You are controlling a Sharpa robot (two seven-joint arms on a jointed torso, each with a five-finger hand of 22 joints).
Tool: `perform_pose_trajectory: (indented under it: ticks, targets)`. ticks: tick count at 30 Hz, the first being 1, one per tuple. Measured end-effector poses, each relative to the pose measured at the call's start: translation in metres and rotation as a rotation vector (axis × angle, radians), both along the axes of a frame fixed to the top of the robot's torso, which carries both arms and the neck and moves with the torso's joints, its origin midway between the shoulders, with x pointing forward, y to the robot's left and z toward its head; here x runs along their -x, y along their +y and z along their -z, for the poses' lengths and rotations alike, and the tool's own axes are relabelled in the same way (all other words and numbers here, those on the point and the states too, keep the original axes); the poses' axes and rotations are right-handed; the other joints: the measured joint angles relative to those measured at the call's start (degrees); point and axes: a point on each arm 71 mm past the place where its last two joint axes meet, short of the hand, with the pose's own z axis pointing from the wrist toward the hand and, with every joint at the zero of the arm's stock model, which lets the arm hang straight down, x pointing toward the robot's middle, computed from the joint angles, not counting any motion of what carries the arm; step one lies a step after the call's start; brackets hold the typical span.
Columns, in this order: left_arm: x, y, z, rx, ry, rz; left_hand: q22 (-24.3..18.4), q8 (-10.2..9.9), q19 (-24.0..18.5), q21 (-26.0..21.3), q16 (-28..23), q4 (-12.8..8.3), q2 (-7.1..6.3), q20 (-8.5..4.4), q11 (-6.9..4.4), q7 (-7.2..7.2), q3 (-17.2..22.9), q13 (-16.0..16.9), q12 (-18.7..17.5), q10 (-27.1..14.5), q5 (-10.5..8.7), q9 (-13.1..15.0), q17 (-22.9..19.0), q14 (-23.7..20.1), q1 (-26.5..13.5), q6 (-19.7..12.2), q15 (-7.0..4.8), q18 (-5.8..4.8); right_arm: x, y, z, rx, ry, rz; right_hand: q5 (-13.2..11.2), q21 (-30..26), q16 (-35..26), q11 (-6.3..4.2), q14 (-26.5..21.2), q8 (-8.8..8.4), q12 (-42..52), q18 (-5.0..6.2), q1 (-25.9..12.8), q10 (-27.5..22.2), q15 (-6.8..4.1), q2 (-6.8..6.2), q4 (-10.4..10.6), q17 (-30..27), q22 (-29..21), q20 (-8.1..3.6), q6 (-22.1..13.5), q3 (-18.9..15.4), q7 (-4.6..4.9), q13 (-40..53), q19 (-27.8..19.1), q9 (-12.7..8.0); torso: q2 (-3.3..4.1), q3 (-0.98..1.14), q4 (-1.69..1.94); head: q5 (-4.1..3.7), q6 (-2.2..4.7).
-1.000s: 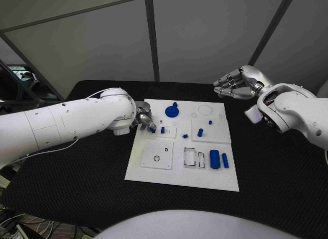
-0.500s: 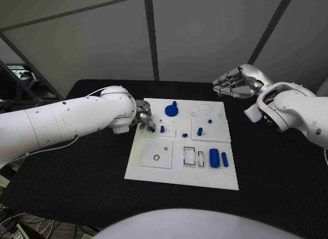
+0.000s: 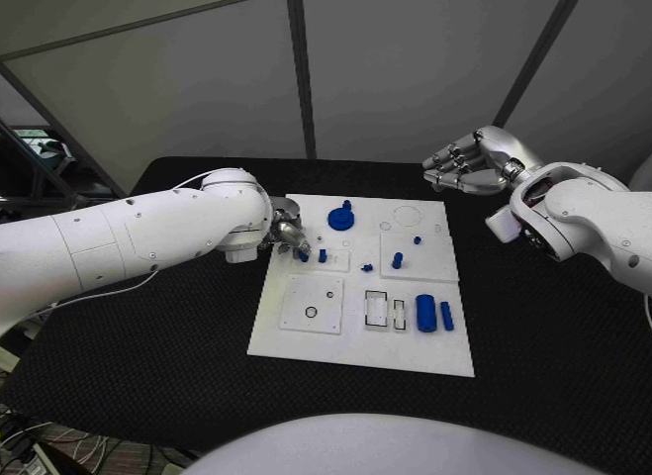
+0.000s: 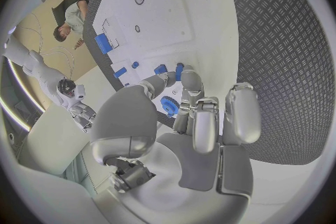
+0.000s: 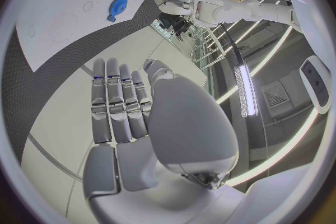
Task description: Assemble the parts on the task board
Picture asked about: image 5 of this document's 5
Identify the glowing light bar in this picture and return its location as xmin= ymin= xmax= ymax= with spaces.
xmin=232 ymin=63 xmax=260 ymax=118

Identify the dark machine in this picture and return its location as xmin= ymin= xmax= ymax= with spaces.
xmin=156 ymin=13 xmax=195 ymax=41

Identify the blue gear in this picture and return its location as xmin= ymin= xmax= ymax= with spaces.
xmin=108 ymin=0 xmax=129 ymax=16

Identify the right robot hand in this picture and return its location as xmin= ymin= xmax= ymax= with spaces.
xmin=82 ymin=57 xmax=246 ymax=224

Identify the metal frame rack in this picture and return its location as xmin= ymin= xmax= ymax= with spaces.
xmin=188 ymin=24 xmax=230 ymax=71

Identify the white robot head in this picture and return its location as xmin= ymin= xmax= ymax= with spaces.
xmin=298 ymin=55 xmax=332 ymax=115

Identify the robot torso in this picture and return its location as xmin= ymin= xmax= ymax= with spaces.
xmin=272 ymin=0 xmax=336 ymax=61

